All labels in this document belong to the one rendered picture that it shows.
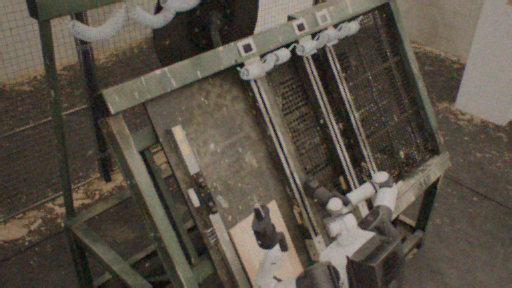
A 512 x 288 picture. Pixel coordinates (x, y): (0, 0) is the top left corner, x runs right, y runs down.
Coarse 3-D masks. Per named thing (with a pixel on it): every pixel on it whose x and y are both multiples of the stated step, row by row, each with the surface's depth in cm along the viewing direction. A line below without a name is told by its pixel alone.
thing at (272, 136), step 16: (240, 48) 235; (272, 64) 231; (256, 80) 243; (256, 96) 242; (256, 112) 247; (272, 128) 247; (272, 144) 248; (272, 160) 253; (288, 160) 251; (288, 176) 249; (288, 192) 254; (304, 208) 255; (304, 224) 255; (304, 240) 260; (320, 240) 258
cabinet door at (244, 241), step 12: (276, 204) 249; (252, 216) 239; (276, 216) 248; (240, 228) 234; (276, 228) 248; (240, 240) 233; (252, 240) 238; (288, 240) 251; (240, 252) 232; (252, 252) 237; (288, 252) 251; (252, 264) 236; (288, 264) 250; (300, 264) 255; (252, 276) 235; (288, 276) 249
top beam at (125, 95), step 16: (352, 0) 293; (368, 0) 303; (384, 0) 314; (304, 16) 266; (320, 16) 274; (336, 16) 282; (272, 32) 250; (288, 32) 257; (224, 48) 230; (256, 48) 242; (176, 64) 213; (192, 64) 218; (208, 64) 223; (224, 64) 229; (144, 80) 202; (160, 80) 207; (176, 80) 212; (192, 80) 217; (96, 96) 195; (112, 96) 193; (128, 96) 197; (144, 96) 201; (112, 112) 192
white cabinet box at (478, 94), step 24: (504, 0) 501; (480, 24) 528; (504, 24) 510; (480, 48) 537; (504, 48) 519; (480, 72) 547; (504, 72) 528; (480, 96) 558; (504, 96) 538; (504, 120) 548
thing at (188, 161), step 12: (168, 132) 217; (180, 144) 216; (180, 156) 218; (192, 156) 219; (192, 168) 219; (192, 180) 219; (204, 216) 224; (216, 216) 224; (216, 228) 223; (228, 240) 226; (228, 252) 225; (228, 264) 226; (240, 264) 229; (240, 276) 228
